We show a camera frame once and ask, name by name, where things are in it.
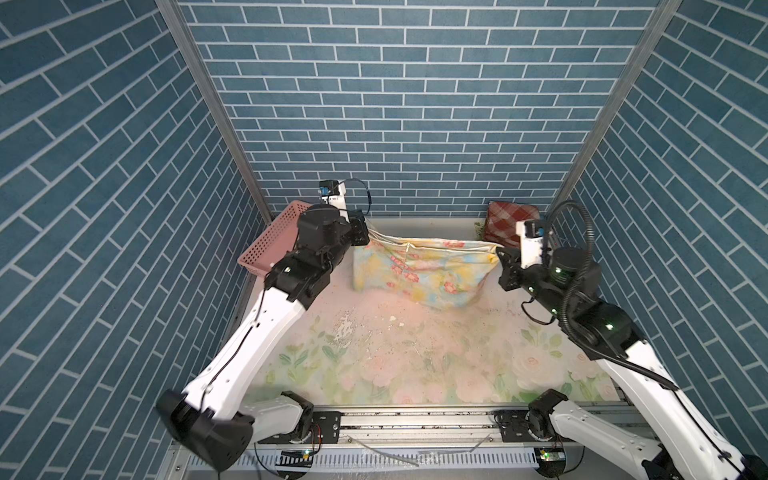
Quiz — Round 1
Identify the pink perforated plastic basket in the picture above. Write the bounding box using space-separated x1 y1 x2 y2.
238 200 310 276

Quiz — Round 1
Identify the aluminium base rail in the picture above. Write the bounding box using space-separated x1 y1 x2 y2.
160 404 653 479

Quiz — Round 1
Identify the red patterned skirt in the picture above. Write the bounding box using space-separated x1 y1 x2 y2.
482 201 540 248

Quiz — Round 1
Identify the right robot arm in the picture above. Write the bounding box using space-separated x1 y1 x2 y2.
497 220 767 479

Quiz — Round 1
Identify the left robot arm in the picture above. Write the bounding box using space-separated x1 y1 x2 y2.
155 180 369 473

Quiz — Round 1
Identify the pastel floral skirt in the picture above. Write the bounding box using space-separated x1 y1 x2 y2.
353 230 499 310

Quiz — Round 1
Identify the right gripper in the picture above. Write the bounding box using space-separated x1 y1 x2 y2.
493 244 565 320

